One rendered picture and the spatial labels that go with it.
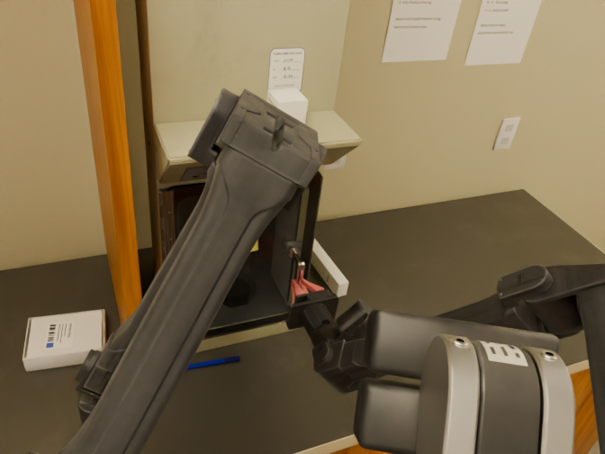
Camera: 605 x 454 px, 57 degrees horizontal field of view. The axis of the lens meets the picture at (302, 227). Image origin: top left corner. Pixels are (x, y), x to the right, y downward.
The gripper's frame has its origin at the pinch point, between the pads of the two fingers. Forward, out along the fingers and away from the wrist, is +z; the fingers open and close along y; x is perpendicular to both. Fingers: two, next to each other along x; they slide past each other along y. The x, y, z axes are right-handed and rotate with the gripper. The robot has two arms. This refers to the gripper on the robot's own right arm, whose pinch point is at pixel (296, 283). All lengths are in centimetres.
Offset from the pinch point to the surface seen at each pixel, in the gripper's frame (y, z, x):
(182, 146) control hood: 23.8, -3.2, -36.5
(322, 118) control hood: -1.7, 2.4, -36.4
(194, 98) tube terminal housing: 20.1, 5.2, -40.1
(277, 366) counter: 4.0, -4.2, 20.6
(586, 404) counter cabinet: -88, -22, 50
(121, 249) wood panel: 34.1, -4.1, -19.1
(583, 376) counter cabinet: -78, -21, 34
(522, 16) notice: -84, 49, -39
